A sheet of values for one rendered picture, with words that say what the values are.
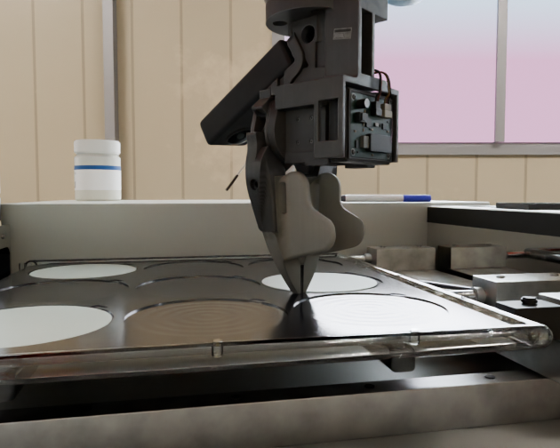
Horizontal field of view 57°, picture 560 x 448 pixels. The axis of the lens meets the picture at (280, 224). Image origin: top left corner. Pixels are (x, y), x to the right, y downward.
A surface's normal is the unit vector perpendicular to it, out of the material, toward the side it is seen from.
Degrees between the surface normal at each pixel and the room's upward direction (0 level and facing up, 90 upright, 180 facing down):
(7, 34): 90
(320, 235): 93
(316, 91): 90
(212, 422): 90
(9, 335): 0
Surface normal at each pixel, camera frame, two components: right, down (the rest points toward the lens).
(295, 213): -0.67, 0.09
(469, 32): -0.01, 0.06
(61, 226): 0.20, 0.06
